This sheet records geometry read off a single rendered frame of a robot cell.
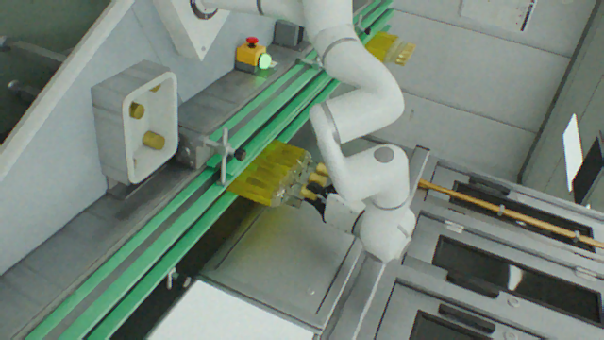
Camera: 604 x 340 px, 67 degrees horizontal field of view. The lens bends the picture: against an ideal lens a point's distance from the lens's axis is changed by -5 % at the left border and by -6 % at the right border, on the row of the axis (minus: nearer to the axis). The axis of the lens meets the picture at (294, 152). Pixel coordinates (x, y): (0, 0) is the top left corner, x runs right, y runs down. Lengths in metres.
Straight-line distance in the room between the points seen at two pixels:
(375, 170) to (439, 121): 6.76
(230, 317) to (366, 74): 0.63
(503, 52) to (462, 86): 0.75
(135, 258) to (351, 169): 0.49
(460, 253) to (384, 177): 0.68
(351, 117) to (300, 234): 0.57
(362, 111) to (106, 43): 0.53
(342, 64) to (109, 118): 0.48
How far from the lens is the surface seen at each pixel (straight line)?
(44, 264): 1.05
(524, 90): 7.32
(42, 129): 0.98
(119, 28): 1.06
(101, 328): 1.04
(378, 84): 0.85
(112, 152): 1.08
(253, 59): 1.49
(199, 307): 1.16
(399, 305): 1.30
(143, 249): 1.06
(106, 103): 1.02
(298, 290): 1.21
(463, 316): 1.32
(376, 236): 1.03
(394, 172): 0.88
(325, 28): 0.93
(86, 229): 1.10
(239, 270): 1.24
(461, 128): 7.63
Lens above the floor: 1.43
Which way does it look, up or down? 16 degrees down
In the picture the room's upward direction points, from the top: 110 degrees clockwise
